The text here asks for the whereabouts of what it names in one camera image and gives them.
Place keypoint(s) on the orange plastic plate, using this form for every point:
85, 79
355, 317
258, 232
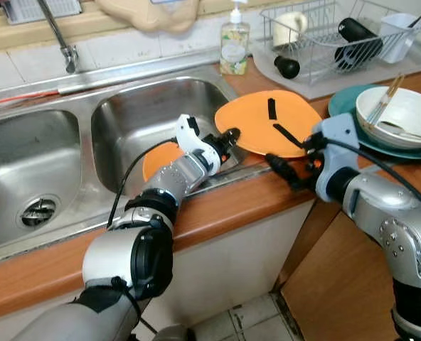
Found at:
253, 121

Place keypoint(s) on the orange plastic bowl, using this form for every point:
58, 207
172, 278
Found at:
157, 160

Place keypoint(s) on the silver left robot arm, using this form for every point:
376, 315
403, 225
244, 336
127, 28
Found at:
125, 249

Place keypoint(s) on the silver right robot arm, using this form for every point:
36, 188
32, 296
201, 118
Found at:
388, 220

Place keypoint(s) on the long black strip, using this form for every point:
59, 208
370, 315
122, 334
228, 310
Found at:
285, 133

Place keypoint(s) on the short black strip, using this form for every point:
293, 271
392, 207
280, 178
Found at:
272, 110

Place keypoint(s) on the teal plate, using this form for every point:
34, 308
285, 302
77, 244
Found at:
342, 103

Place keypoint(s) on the silver metal spoon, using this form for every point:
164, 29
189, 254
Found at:
392, 128

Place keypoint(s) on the black round cap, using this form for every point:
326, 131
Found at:
287, 67

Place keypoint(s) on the brown wooden chopstick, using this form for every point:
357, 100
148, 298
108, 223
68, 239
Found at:
390, 99
382, 101

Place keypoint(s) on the clear soap pump bottle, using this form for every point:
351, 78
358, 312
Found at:
235, 50

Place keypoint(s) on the stainless steel double sink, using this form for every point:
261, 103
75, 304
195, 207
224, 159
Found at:
125, 114

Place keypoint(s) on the white ceramic bowl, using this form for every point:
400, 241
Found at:
409, 106

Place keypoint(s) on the white cabinet front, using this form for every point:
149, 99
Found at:
232, 263

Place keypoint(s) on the brown wooden cabinet door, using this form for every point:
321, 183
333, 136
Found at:
338, 284

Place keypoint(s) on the black bottle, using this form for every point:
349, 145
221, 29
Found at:
358, 39

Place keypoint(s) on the white mug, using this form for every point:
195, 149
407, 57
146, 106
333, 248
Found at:
290, 28

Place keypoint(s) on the white cutlery holder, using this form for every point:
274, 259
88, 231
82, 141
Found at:
399, 39

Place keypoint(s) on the beige cloth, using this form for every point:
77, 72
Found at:
153, 15

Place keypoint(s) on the metal sink faucet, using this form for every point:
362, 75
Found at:
70, 58

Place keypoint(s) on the metal sink drain strainer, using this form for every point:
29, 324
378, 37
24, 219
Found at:
38, 212

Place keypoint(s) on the grey robot foot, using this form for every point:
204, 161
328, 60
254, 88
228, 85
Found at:
171, 334

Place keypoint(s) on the white slatted basket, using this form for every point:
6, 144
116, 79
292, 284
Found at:
43, 8

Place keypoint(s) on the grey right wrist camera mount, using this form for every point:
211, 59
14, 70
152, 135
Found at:
336, 153

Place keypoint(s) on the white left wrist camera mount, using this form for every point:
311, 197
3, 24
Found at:
188, 135

